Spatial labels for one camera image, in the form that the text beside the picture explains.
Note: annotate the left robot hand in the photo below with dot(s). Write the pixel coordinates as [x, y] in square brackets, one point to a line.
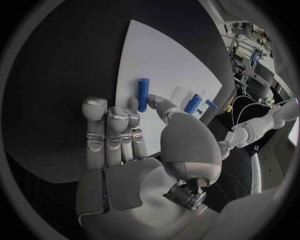
[225, 146]

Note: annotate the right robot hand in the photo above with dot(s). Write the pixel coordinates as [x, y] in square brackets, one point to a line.
[131, 187]

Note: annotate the long blue cylinder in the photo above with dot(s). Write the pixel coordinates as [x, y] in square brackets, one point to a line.
[143, 93]

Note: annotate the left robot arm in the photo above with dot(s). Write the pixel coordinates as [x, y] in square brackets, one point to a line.
[262, 121]

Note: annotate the white task board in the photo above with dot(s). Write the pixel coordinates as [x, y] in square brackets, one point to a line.
[159, 61]

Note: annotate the small blue peg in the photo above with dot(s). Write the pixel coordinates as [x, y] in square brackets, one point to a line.
[199, 111]

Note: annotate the blue plug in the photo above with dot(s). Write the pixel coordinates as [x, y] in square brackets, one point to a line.
[211, 104]

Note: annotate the short blue cylinder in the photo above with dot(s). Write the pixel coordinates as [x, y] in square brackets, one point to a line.
[192, 105]

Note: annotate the workshop equipment rack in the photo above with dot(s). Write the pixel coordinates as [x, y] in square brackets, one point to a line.
[246, 52]

